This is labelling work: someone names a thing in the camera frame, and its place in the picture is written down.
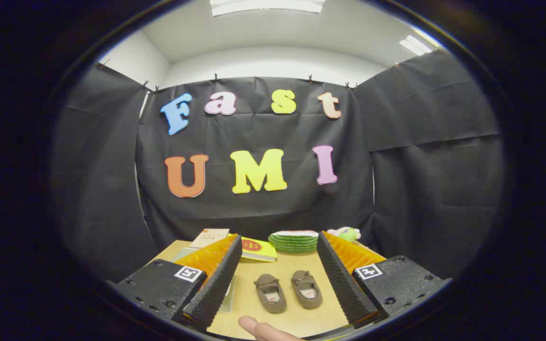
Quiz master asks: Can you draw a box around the watermelon plush toy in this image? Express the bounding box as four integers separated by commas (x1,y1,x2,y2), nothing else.
268,230,321,254

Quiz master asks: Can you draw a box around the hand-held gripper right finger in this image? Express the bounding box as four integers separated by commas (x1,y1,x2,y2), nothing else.
317,231,453,330

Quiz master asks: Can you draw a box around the small ceiling light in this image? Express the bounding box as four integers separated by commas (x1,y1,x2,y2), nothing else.
399,35,432,56

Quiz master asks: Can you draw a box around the pink and green plush toy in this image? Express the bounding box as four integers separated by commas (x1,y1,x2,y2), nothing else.
327,227,362,243

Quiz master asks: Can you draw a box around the yellow book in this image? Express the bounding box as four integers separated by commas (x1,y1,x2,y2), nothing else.
228,233,278,262

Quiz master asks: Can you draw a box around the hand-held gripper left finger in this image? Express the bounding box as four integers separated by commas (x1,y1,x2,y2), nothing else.
107,233,243,332

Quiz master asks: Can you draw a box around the long ceiling light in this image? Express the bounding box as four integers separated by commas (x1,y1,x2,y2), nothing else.
210,0,326,17

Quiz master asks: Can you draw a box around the grey-green fabric storage box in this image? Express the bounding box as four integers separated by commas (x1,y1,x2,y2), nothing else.
171,247,236,313

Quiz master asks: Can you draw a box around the brown fuzzy shoe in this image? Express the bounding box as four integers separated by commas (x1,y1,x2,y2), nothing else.
291,270,323,309
254,273,287,314

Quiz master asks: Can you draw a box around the beige book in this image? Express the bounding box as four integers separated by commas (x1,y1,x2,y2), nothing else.
189,229,230,249

